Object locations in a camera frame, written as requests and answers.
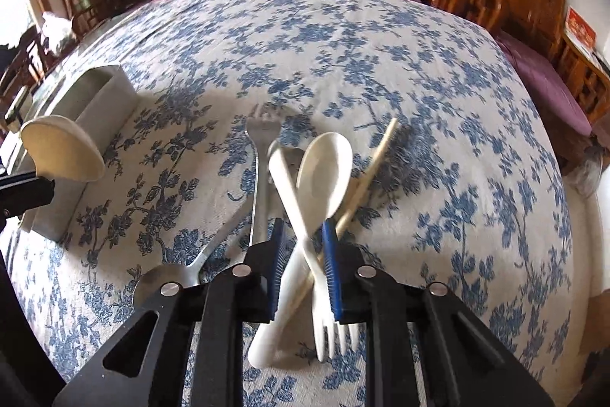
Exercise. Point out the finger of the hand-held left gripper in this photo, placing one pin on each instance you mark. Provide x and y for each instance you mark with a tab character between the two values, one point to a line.
28	195

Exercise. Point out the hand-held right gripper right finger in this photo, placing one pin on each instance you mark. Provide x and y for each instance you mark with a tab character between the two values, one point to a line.
331	273

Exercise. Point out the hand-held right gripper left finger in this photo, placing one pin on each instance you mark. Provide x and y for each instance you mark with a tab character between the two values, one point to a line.
277	273

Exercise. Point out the white ceramic spoon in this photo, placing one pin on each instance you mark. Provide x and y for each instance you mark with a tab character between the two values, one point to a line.
62	149

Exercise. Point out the white plastic fork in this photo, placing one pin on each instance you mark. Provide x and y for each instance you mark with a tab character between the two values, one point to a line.
286	183

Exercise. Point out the metal fork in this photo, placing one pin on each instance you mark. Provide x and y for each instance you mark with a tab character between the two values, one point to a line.
259	178

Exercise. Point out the rectangular metal tin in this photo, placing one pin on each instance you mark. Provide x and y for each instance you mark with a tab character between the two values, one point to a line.
95	121

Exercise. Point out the white plastic spoon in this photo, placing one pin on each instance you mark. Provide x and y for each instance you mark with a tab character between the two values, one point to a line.
324	173

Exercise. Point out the metal spoon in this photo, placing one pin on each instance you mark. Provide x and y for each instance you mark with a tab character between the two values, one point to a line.
147	288

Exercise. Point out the dark wooden chair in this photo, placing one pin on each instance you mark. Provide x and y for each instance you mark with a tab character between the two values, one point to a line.
24	63

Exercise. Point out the clear plastic bag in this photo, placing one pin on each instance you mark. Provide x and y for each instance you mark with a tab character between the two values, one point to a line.
57	25

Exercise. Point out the blue floral tablecloth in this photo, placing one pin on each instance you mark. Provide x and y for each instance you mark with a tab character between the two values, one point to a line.
381	68

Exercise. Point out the square purple seat cushion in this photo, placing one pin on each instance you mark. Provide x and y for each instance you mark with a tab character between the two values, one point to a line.
543	78

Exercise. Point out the red card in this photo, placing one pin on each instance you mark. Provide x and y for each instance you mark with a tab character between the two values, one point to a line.
580	28

